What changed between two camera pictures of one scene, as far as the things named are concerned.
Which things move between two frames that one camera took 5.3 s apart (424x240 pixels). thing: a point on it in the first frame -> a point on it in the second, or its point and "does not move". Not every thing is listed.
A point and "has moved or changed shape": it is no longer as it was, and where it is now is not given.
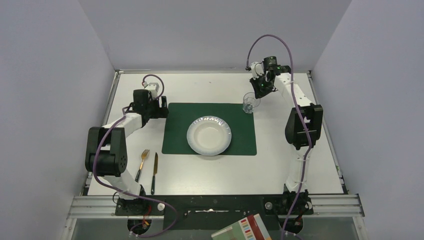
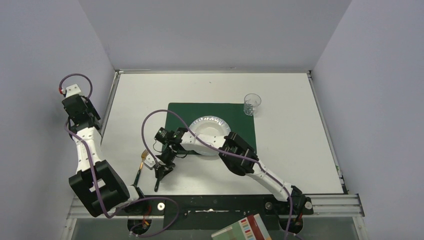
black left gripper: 162,107 -> 72,103
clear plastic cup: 250,102 does not move
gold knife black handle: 154,173 has moved or changed shape
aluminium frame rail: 323,206 does not move
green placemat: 179,116 does not move
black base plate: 203,213 does not move
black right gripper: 260,88 -> 164,164
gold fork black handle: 143,155 does not move
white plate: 209,135 does not move
